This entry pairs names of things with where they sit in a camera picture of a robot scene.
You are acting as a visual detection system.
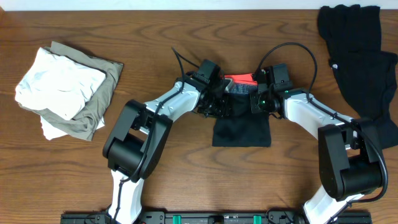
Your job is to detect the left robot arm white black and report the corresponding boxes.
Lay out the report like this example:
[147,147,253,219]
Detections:
[103,60,234,223]

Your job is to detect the white crumpled cloth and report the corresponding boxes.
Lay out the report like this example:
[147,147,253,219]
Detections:
[15,48,106,121]

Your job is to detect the black folded garment pile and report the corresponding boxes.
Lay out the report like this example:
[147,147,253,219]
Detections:
[317,4,397,149]

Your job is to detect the beige folded cloth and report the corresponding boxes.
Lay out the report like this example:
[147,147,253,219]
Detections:
[33,41,124,141]

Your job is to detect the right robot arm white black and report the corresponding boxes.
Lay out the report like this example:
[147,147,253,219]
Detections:
[250,64,388,223]

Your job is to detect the black leggings with red waistband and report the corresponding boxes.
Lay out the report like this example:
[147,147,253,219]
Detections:
[212,73,271,147]

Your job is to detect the black base rail with mounts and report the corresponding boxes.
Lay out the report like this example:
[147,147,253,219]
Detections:
[60,207,373,224]

